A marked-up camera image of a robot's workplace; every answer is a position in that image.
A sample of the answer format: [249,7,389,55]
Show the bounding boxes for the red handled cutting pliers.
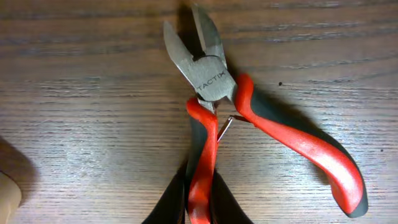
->
[163,4,368,223]

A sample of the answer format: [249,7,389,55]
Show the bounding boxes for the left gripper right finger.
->
[211,171,253,224]

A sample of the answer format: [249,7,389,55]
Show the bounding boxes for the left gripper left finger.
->
[142,174,185,224]

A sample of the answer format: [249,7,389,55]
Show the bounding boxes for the orange scraper wooden handle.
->
[0,172,22,224]

